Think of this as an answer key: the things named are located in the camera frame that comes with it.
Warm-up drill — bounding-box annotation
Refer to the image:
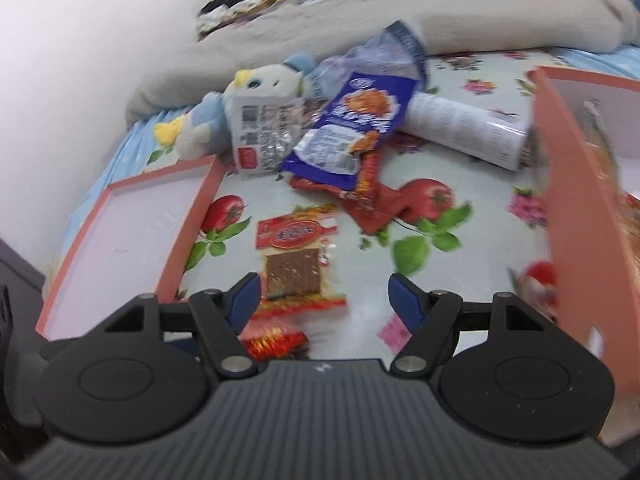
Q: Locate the deep orange box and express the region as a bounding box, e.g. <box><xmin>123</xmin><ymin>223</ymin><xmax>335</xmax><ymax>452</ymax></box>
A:
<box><xmin>527</xmin><ymin>66</ymin><xmax>640</xmax><ymax>401</ymax></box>

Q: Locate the silver packet with white label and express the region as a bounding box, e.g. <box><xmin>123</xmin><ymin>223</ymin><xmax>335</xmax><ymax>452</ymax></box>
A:
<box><xmin>227</xmin><ymin>91</ymin><xmax>308</xmax><ymax>176</ymax></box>

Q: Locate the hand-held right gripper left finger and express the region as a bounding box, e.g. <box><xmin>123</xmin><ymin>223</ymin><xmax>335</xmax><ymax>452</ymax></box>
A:
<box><xmin>87</xmin><ymin>272</ymin><xmax>262</xmax><ymax>380</ymax></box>

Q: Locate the translucent blue plastic bag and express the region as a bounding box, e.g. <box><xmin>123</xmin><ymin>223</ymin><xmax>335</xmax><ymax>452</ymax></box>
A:
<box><xmin>312</xmin><ymin>20</ymin><xmax>431</xmax><ymax>101</ymax></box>

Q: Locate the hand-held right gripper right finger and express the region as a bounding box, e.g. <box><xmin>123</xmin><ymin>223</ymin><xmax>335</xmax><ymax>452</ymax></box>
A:
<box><xmin>389</xmin><ymin>272</ymin><xmax>567</xmax><ymax>375</ymax></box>

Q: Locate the small shiny red packet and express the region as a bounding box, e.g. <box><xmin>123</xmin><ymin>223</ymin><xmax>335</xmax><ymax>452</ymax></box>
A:
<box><xmin>240</xmin><ymin>319</ymin><xmax>310</xmax><ymax>361</ymax></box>

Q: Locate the white cylindrical can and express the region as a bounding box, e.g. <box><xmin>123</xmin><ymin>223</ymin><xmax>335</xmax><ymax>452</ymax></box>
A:
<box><xmin>402</xmin><ymin>91</ymin><xmax>532</xmax><ymax>171</ymax></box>

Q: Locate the red packet with brown square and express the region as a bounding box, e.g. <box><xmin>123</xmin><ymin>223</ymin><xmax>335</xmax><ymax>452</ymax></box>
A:
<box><xmin>256</xmin><ymin>204</ymin><xmax>347</xmax><ymax>317</ymax></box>

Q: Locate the long red snack packet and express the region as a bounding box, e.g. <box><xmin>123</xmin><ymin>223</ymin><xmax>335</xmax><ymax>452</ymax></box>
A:
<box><xmin>290</xmin><ymin>152</ymin><xmax>416</xmax><ymax>236</ymax></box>

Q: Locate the white and blue plush toy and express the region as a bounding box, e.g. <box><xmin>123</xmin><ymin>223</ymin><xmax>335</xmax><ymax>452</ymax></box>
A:
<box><xmin>154</xmin><ymin>52</ymin><xmax>321</xmax><ymax>161</ymax></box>

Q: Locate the shallow orange box lid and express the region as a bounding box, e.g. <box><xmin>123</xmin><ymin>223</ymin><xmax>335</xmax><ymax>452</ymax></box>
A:
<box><xmin>35</xmin><ymin>154</ymin><xmax>227</xmax><ymax>343</ymax></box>

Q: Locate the grey duvet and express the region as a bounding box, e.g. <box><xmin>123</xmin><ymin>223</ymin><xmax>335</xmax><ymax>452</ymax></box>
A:
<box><xmin>125</xmin><ymin>0</ymin><xmax>640</xmax><ymax>126</ymax></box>

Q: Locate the dark blue snack packet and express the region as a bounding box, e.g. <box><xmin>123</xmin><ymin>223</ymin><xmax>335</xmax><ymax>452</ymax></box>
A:
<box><xmin>281</xmin><ymin>72</ymin><xmax>420</xmax><ymax>188</ymax></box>

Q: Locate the white crumpled cloth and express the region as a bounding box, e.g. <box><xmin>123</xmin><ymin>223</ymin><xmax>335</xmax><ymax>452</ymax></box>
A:
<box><xmin>197</xmin><ymin>7</ymin><xmax>271</xmax><ymax>41</ymax></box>

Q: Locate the black clothing pile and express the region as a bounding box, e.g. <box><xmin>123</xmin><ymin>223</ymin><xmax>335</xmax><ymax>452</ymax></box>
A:
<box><xmin>200</xmin><ymin>0</ymin><xmax>261</xmax><ymax>16</ymax></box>

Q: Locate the floral tomato print mat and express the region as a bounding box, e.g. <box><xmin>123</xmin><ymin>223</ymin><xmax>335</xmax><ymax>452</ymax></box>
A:
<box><xmin>150</xmin><ymin>50</ymin><xmax>556</xmax><ymax>361</ymax></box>

